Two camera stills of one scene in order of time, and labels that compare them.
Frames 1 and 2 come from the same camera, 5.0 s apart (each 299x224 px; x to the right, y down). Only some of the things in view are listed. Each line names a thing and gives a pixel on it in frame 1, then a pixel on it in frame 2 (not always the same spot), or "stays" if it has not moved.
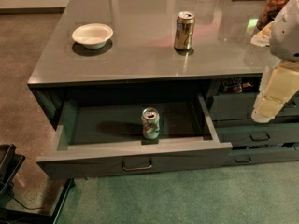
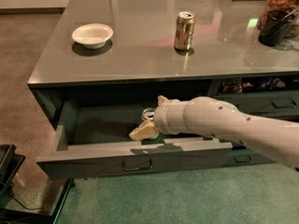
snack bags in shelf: x=234 y=85 stays
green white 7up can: x=150 y=123 stays
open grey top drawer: x=103 y=137 stays
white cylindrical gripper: x=286 y=36 → x=163 y=116
